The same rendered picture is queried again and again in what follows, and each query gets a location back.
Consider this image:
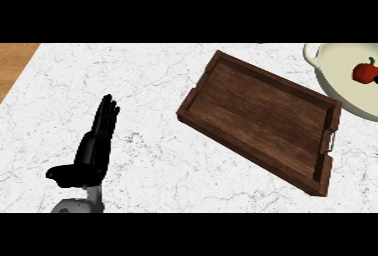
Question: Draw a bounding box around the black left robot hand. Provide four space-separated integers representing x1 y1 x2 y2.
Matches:
44 94 122 190

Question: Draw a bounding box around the red bell pepper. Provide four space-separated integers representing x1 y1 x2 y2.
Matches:
351 56 378 85

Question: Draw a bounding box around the cream white pot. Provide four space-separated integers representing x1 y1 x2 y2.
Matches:
301 43 378 122

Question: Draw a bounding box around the brown wooden tray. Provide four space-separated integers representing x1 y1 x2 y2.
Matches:
174 49 344 198

